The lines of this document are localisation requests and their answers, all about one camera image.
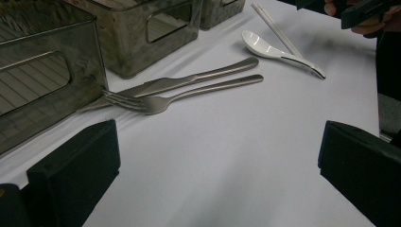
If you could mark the steel fork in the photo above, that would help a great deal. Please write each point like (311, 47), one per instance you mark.
(157, 105)

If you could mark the white table mat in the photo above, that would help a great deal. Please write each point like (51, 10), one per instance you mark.
(220, 157)

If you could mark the white ceramic spoon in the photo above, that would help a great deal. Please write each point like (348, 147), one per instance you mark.
(258, 44)

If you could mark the steel table knife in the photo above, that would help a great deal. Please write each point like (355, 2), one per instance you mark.
(220, 70)

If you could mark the smoky transparent plastic bin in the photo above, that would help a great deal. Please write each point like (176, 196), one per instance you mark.
(132, 47)
(214, 15)
(82, 78)

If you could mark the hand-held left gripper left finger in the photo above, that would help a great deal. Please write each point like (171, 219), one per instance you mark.
(72, 176)

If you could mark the white chopstick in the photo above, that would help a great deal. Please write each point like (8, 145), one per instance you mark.
(273, 29)
(278, 27)

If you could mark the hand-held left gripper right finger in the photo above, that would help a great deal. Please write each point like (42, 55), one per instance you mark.
(362, 170)

